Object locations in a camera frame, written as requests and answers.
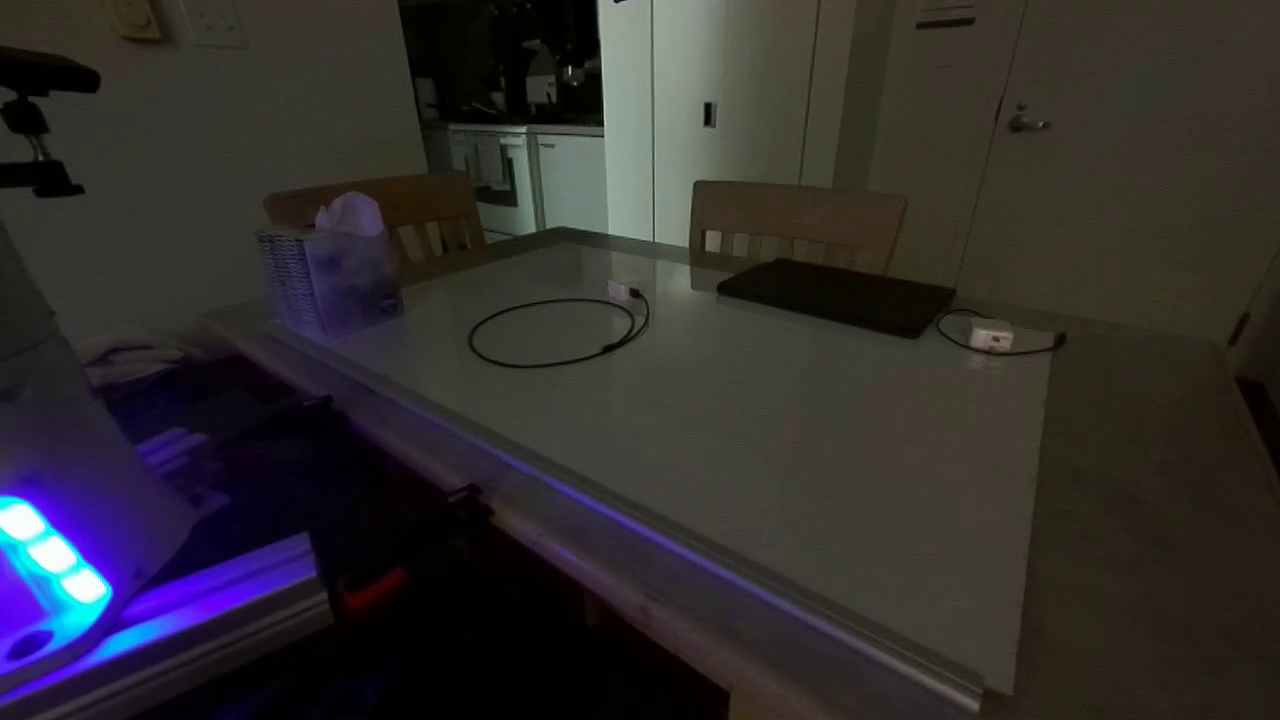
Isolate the black charging cable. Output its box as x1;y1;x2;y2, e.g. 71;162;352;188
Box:
465;283;658;373

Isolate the white table mat board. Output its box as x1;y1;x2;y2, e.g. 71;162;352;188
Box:
209;231;1060;704

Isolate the black closed laptop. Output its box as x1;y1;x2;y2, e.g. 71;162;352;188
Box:
711;255;959;342

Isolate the wooden slatted chair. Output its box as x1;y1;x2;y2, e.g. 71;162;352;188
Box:
262;173;493;289
686;175;912;278

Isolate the white closet door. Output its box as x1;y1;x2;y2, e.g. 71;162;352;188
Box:
598;0;860;251

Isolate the grey tissue box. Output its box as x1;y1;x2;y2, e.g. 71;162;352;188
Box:
257;217;407;342

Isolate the white tissue sheet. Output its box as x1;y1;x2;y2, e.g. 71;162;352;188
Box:
307;188;393;245

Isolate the small white power adapter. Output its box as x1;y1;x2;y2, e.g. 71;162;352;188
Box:
968;318;1020;355

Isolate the red clamp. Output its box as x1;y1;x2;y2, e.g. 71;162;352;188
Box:
328;562;412;621

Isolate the metal robot mounting platform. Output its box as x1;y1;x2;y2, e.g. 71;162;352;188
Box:
0;529;335;720

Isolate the door sign plate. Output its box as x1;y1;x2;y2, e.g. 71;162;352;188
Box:
912;0;985;35

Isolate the white room door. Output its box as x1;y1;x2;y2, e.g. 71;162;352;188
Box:
955;0;1280;342

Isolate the metal door lever handle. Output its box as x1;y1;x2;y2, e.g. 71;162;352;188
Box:
1006;98;1058;138

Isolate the yellowish wall plate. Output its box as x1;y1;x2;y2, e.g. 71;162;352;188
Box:
101;0;170;43

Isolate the black camera on tripod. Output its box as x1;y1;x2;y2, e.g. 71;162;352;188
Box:
0;43;105;203

